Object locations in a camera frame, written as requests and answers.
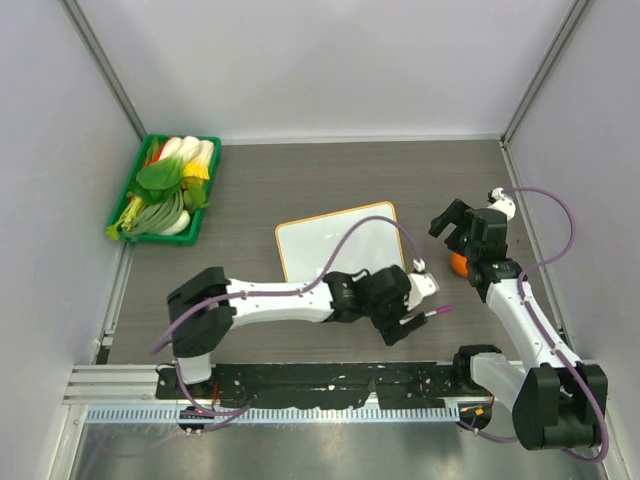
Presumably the yellow framed whiteboard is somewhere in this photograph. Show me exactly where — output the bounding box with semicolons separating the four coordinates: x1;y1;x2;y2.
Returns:
275;201;404;282

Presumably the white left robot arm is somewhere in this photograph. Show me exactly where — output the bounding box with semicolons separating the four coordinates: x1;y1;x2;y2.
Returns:
160;265;439;399

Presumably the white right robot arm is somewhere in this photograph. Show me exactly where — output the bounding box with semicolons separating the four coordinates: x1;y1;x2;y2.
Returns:
429;197;610;462

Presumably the orange round toy fruit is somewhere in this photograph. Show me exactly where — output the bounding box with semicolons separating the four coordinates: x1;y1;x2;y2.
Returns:
450;253;469;278

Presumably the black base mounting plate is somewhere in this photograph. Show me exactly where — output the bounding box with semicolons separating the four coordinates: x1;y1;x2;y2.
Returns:
187;362;488;410

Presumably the green plastic crate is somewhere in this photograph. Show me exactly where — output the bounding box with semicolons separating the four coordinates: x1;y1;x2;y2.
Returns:
105;134;221;246

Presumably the white radish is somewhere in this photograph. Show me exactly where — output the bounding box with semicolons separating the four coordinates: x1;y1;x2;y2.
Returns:
160;210;191;236

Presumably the yellow flower vegetable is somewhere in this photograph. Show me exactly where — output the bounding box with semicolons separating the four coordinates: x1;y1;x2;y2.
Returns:
182;156;211;189

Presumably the green long beans bundle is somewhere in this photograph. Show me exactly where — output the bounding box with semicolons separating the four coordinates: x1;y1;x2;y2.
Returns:
122;192;184;237

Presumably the green leafy bok choy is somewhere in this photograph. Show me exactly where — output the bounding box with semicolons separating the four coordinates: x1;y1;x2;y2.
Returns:
129;156;184;205

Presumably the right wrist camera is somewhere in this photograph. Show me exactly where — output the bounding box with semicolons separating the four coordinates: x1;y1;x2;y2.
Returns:
487;187;516;222

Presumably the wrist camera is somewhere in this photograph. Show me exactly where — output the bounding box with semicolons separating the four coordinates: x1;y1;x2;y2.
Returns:
487;187;516;222
406;272;439;310

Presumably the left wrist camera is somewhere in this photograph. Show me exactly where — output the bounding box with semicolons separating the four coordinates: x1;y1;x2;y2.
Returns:
406;272;439;310

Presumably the slotted cable duct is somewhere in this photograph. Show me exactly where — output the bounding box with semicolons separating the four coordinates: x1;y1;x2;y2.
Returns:
85;403;460;424

